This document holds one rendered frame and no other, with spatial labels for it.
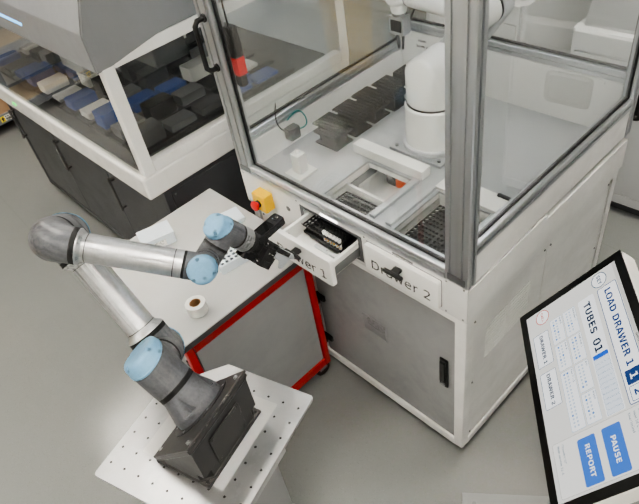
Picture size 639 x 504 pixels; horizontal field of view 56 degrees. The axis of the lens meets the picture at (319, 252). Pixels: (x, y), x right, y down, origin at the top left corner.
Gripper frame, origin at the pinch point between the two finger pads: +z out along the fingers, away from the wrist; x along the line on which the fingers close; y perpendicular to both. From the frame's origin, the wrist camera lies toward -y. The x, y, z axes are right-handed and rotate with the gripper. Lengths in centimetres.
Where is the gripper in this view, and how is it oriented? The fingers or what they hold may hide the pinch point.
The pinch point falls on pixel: (288, 252)
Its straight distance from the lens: 193.9
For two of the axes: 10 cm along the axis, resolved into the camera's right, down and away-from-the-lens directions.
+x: 7.0, 4.1, -5.9
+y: -4.9, 8.7, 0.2
